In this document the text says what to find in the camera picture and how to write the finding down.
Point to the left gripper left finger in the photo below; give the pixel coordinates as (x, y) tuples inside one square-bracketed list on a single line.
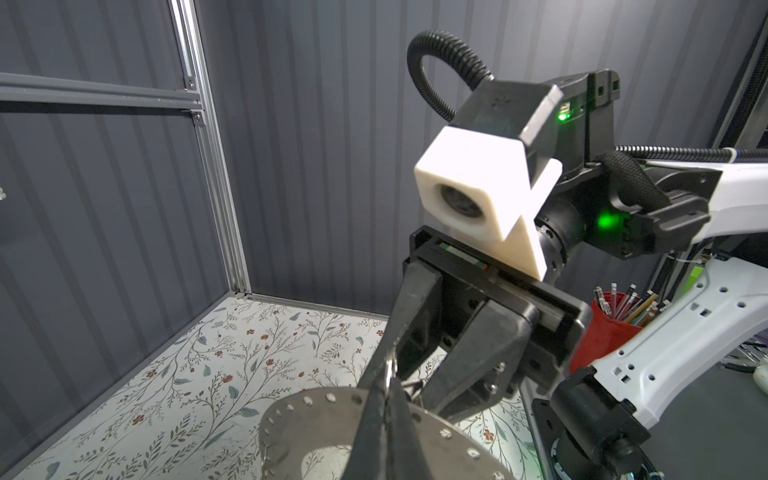
[(367, 460)]

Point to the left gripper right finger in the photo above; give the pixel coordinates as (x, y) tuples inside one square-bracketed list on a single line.
[(404, 454)]

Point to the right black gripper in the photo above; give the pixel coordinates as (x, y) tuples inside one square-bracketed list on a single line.
[(497, 325)]

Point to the metal perforated ring disc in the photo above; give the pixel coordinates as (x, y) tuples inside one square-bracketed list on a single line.
[(314, 421)]

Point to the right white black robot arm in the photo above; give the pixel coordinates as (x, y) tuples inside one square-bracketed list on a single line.
[(610, 276)]

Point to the red bucket with pens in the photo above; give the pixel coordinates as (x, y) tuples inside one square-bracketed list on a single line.
[(618, 316)]

